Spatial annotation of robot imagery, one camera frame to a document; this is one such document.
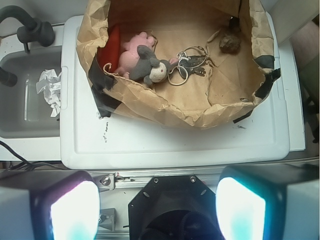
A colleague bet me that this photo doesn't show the brown rock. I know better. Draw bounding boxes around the brown rock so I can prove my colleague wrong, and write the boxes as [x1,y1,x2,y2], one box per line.
[219,35,242,54]

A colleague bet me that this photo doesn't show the black faucet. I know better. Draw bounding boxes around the black faucet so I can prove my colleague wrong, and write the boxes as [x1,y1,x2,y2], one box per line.
[0,5,56,88]

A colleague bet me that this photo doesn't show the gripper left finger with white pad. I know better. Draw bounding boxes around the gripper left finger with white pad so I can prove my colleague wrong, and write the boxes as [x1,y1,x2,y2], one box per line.
[0,170,100,240]

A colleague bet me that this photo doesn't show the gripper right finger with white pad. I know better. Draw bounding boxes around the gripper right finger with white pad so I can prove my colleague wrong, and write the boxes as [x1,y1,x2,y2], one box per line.
[215,163,320,240]

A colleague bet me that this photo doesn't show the white plastic bin lid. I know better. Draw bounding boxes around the white plastic bin lid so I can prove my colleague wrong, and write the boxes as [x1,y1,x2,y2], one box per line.
[60,16,290,170]

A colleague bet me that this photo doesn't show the pink plush toy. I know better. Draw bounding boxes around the pink plush toy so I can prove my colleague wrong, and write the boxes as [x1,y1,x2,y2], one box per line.
[114,31,156,78]

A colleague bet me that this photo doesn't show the brown paper bag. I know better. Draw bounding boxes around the brown paper bag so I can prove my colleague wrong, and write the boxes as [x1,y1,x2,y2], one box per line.
[76,0,281,130]

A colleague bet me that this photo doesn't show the grey plush bunny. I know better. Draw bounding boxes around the grey plush bunny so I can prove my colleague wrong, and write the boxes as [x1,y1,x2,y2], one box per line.
[129,45,178,86]

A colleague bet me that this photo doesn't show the orange red object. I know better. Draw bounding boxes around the orange red object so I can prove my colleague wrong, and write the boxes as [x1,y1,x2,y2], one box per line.
[96,24,121,73]

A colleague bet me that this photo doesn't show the black cable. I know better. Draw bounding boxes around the black cable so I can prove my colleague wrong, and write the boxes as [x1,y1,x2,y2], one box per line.
[0,140,61,173]

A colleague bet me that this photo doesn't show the silver keys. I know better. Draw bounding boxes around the silver keys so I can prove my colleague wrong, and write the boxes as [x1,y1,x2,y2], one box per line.
[168,46,209,86]

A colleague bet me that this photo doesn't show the crumpled white paper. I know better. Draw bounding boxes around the crumpled white paper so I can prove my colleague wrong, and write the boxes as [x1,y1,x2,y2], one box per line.
[36,69,62,118]

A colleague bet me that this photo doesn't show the silver corner bracket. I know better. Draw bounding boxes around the silver corner bracket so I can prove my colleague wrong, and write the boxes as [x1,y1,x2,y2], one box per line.
[93,174,116,192]

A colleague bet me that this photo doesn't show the grey sink basin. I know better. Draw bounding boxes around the grey sink basin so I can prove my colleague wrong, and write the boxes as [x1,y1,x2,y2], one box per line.
[0,46,62,139]

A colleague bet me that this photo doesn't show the aluminium frame rail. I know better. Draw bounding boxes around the aluminium frame rail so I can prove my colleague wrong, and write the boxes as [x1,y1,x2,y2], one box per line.
[89,171,223,191]

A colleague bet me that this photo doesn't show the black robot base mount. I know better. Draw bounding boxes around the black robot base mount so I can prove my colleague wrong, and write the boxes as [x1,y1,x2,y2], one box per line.
[128,175,224,240]

